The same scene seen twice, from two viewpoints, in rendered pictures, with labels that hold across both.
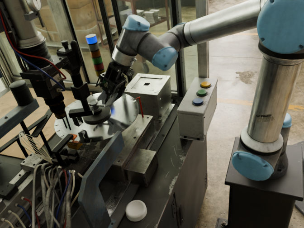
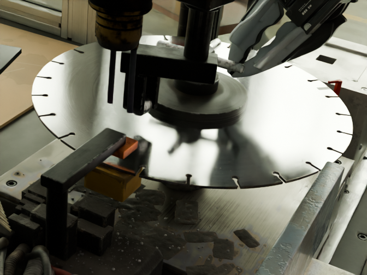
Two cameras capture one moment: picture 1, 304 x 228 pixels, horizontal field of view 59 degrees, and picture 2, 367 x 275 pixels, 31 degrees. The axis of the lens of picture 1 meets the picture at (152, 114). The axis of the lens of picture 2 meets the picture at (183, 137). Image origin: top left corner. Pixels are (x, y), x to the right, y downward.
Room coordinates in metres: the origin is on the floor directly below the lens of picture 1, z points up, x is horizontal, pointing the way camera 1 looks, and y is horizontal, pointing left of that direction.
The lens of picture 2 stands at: (0.26, 0.27, 1.25)
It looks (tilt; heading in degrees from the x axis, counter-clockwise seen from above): 30 degrees down; 355
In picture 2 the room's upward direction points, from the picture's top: 8 degrees clockwise
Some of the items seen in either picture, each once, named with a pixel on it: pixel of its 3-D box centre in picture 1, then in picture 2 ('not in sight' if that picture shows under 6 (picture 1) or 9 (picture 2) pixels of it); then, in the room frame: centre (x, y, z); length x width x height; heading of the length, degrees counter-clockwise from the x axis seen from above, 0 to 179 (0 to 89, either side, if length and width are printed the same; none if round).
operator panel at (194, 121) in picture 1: (199, 107); not in sight; (0.99, -0.21, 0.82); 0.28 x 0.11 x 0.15; 152
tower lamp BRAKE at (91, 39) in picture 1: (91, 39); not in sight; (1.18, 0.21, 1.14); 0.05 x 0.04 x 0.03; 62
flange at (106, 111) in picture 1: (96, 111); (195, 85); (0.88, 0.21, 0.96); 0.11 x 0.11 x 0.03
